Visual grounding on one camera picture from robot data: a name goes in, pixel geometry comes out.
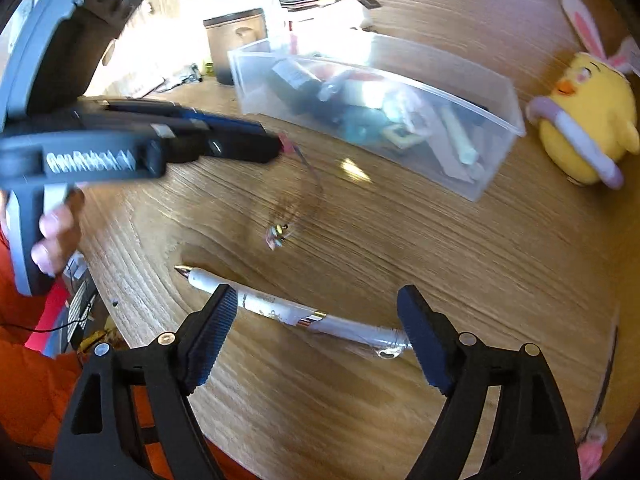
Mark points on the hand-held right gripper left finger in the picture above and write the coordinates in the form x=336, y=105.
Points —
x=212, y=340

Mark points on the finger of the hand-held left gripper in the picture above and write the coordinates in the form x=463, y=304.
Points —
x=220, y=122
x=240, y=147

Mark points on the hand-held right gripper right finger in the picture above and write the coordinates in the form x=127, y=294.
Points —
x=425, y=345

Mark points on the white pen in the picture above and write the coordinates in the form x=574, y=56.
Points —
x=260, y=302

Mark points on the red white snack packet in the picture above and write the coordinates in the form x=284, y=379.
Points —
x=357, y=85

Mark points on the clear plastic storage box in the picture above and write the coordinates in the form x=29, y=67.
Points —
x=495, y=157

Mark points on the pale green tube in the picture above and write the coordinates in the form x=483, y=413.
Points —
x=460, y=135

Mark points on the person's left hand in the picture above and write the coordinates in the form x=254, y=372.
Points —
x=60, y=235

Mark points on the small metal clip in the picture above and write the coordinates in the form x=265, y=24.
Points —
x=190, y=72

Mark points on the brown mug with lid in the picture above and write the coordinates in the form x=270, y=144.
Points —
x=235, y=45

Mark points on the teal plastic item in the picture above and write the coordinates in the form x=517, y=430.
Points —
x=365, y=125

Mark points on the small square framed case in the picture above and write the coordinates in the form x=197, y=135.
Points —
x=402, y=136

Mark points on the white cardboard box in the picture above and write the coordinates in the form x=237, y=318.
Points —
x=350, y=12

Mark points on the person's red garment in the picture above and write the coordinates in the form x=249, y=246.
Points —
x=30, y=385

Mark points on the pink fluffy item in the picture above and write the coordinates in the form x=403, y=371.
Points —
x=592, y=452

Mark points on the yellow chick plush toy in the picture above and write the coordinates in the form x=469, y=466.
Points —
x=595, y=110

